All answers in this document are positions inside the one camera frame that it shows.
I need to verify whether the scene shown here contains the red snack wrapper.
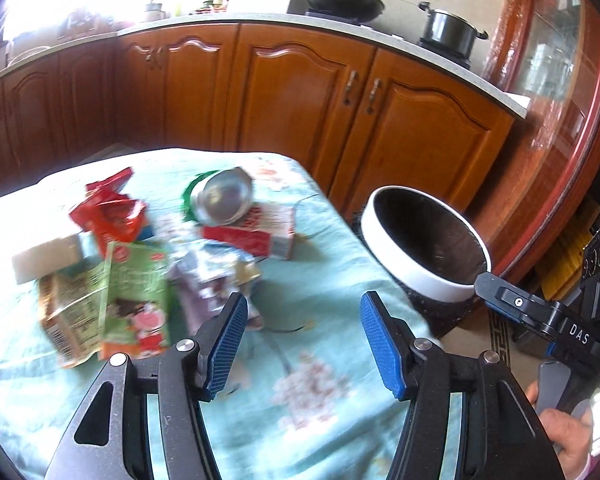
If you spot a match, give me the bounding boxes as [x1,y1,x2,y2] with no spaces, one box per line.
[69,167,148,257]

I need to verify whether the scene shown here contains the white rimmed black trash bin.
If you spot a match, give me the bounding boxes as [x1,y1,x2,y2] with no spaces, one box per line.
[356,185,492,338]

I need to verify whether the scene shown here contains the wooden kitchen cabinets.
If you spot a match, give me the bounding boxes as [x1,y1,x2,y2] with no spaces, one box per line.
[0,22,520,217]

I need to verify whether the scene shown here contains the person's right hand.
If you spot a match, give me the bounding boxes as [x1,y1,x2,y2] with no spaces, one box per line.
[539,403,593,480]

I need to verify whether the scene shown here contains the yellow crate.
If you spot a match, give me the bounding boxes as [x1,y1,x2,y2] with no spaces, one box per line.
[534,196,600,300]

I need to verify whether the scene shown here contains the silver foil wrapper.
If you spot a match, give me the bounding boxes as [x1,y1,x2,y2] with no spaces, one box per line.
[166,240,264,335]

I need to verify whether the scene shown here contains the green drink pouch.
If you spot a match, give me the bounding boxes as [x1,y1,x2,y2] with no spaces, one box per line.
[98,242,170,361]

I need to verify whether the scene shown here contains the red white milk carton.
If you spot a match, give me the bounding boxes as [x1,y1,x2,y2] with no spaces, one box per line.
[201,203,296,260]

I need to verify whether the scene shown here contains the crushed green metal can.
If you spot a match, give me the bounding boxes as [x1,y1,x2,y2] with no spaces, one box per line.
[182,167,253,226]

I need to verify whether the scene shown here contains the brown printed snack bag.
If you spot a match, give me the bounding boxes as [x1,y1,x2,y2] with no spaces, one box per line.
[36,262,105,368]

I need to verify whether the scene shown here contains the white small box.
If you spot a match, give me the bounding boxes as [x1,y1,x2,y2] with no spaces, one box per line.
[12,232,102,285]

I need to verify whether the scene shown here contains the glass door wooden cabinet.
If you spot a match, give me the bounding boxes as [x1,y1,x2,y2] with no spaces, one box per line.
[468,0,600,282]

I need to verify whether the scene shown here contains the black cooking pot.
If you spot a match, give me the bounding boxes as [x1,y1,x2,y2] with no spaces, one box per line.
[418,1,489,60]

